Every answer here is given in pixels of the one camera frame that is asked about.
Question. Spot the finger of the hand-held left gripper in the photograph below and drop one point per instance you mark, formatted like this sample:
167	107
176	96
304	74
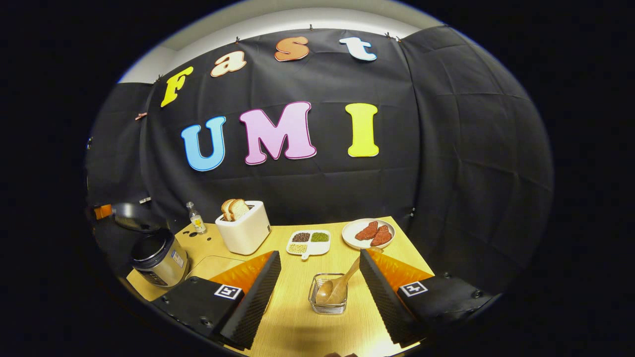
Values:
103	212

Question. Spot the red meat piece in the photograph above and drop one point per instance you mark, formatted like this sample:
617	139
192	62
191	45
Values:
382	236
367	231

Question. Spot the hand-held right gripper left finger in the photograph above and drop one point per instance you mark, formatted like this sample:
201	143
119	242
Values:
258	297

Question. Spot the pile of brown beans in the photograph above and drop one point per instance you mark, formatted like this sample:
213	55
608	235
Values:
301	237

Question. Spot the bread slice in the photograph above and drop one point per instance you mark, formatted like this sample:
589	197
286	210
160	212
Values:
226	208
239	208

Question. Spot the white round plate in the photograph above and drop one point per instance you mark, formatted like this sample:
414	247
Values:
353	238

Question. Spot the silver black rice cooker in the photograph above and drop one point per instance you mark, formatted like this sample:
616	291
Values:
163	263

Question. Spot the white toaster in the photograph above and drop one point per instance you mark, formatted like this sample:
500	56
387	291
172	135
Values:
245	233

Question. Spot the red backdrop clip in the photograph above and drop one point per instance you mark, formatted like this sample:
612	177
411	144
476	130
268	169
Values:
141	116

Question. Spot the clear plastic rice container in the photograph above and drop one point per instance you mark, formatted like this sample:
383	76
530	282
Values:
213	265

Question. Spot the pile of green beans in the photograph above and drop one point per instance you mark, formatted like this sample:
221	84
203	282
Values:
320	237

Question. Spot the wooden spoon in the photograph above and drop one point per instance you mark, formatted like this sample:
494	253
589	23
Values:
332	290

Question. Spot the black backdrop cloth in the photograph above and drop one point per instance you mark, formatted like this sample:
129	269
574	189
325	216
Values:
446	148

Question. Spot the small glass bottle yellow label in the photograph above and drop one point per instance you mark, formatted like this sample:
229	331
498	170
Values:
197	222

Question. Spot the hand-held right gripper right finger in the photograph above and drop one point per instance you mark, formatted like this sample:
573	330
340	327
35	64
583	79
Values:
382	297

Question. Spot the white divided dish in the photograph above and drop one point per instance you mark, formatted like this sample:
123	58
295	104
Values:
317	248

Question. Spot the pile of yellow soybeans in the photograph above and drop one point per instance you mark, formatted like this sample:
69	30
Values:
297	248

